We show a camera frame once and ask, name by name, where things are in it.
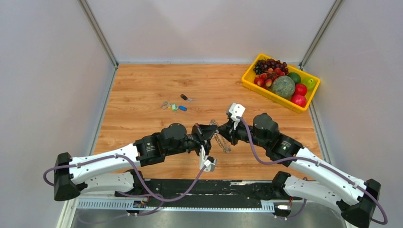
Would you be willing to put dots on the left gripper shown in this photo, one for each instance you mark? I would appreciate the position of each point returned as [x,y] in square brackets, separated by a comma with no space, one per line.
[204,134]

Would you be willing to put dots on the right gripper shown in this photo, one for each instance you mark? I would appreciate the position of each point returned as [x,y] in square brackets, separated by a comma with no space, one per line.
[227,130]

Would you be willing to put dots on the silver key with black fob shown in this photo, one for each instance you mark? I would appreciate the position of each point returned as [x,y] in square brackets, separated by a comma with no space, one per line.
[187,99]

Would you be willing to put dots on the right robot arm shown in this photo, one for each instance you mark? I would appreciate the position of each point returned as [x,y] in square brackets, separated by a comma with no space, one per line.
[355,199]

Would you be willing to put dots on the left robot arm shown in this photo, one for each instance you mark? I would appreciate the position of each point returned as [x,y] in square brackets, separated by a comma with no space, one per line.
[76,175]

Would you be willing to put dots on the key bunch with coloured tags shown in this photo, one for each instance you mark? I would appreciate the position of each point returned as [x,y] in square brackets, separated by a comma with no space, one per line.
[173,107]

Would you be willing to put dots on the red cherry cluster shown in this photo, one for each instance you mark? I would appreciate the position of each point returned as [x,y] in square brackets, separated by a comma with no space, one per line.
[265,78]

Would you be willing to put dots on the green netted melon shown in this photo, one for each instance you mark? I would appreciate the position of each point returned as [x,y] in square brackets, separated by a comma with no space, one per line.
[283,86]

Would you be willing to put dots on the dark grape bunch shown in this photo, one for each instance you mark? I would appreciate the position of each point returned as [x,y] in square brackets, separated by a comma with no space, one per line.
[267,65]

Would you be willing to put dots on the red pomegranate fruit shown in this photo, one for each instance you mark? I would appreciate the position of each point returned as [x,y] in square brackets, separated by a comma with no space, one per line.
[299,100]

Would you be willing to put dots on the red apple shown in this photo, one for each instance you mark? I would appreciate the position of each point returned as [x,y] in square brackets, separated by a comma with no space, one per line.
[300,89]

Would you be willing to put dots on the dark green lime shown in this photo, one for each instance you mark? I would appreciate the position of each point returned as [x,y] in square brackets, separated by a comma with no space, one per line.
[295,77]

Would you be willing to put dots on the light green apple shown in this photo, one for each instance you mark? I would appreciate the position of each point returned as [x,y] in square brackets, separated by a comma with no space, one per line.
[310,83]

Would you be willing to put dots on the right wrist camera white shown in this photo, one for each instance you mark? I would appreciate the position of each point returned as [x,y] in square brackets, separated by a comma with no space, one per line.
[234,113]

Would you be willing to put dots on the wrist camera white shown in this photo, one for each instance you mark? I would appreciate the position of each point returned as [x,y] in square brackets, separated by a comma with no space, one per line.
[234,113]
[206,163]

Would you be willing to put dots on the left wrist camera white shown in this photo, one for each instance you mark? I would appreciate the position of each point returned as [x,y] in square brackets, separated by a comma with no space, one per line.
[206,163]

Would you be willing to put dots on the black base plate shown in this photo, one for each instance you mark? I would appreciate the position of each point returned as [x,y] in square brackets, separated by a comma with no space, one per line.
[217,193]

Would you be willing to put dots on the aluminium frame rail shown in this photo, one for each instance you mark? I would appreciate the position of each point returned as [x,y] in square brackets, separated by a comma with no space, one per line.
[112,210]

